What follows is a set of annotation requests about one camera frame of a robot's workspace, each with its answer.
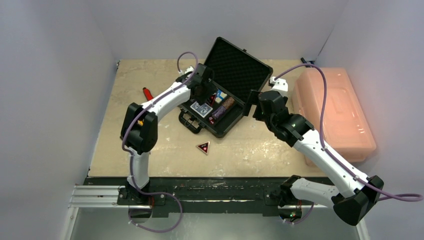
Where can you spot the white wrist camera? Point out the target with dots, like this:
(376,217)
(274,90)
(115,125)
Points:
(187,70)
(279,85)

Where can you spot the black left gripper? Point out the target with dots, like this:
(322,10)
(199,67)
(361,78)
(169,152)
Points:
(211,89)

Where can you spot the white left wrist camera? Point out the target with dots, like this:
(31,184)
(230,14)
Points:
(187,70)

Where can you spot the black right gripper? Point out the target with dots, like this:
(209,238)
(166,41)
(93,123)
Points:
(253,105)

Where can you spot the black poker set case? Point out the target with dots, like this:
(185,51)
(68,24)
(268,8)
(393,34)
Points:
(236,73)

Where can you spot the grey purple poker chip stack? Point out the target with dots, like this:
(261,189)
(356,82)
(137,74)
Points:
(218,112)

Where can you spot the blue boxed card deck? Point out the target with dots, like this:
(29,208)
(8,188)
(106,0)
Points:
(220,96)

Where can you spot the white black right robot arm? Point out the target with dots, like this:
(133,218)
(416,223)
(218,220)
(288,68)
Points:
(352,193)

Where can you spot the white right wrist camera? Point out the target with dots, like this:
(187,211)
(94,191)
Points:
(279,85)

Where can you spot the triangular dealer button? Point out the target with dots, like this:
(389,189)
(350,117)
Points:
(211,99)
(204,147)

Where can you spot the translucent pink storage bin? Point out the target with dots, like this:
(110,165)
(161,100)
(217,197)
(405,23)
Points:
(345,126)

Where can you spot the red black utility knife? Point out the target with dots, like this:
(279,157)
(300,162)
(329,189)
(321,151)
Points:
(147,94)

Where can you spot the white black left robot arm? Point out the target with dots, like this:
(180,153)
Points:
(139,132)

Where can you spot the black aluminium mounting rail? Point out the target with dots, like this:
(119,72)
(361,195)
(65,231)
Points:
(202,195)

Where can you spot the blue backed playing card deck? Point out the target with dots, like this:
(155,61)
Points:
(202,110)

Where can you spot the blue object behind bin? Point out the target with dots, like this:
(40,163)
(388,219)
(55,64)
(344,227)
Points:
(307,63)

